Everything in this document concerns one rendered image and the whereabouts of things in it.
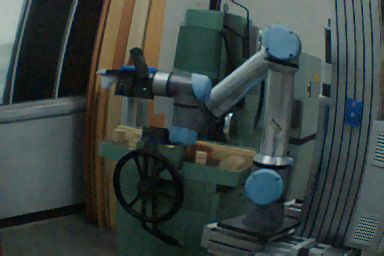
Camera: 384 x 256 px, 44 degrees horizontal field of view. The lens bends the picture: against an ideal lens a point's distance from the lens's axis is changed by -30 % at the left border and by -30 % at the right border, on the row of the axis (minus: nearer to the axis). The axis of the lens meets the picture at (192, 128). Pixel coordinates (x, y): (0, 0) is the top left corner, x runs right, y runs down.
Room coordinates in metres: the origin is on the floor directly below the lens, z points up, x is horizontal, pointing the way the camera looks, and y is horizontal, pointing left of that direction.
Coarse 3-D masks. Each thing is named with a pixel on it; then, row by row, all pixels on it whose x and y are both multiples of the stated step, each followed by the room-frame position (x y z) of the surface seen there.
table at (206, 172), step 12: (108, 144) 2.47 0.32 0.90; (120, 144) 2.50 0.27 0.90; (108, 156) 2.46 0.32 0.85; (120, 156) 2.44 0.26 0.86; (132, 168) 2.32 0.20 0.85; (180, 168) 2.35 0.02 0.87; (192, 168) 2.33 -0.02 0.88; (204, 168) 2.32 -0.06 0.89; (216, 168) 2.30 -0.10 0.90; (204, 180) 2.32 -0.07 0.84; (216, 180) 2.30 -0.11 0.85; (228, 180) 2.28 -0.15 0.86; (240, 180) 2.30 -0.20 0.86
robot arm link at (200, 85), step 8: (176, 72) 1.79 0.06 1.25; (184, 72) 1.79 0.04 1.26; (168, 80) 1.77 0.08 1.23; (176, 80) 1.76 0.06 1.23; (184, 80) 1.76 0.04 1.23; (192, 80) 1.75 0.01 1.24; (200, 80) 1.75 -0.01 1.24; (208, 80) 1.76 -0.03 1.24; (168, 88) 1.76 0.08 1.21; (176, 88) 1.76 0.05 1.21; (184, 88) 1.75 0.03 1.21; (192, 88) 1.74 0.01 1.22; (200, 88) 1.74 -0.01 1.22; (208, 88) 1.76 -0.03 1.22; (168, 96) 1.78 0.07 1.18; (176, 96) 1.76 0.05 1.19; (184, 96) 1.75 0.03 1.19; (192, 96) 1.75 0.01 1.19; (200, 96) 1.74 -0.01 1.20; (208, 96) 1.77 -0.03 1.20; (184, 104) 1.75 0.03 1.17; (192, 104) 1.75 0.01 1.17; (200, 104) 1.78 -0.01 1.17
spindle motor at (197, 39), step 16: (192, 16) 2.45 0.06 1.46; (208, 16) 2.44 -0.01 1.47; (192, 32) 2.45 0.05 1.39; (208, 32) 2.45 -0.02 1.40; (176, 48) 2.51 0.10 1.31; (192, 48) 2.44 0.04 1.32; (208, 48) 2.45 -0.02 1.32; (176, 64) 2.48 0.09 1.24; (192, 64) 2.44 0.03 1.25; (208, 64) 2.46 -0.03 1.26
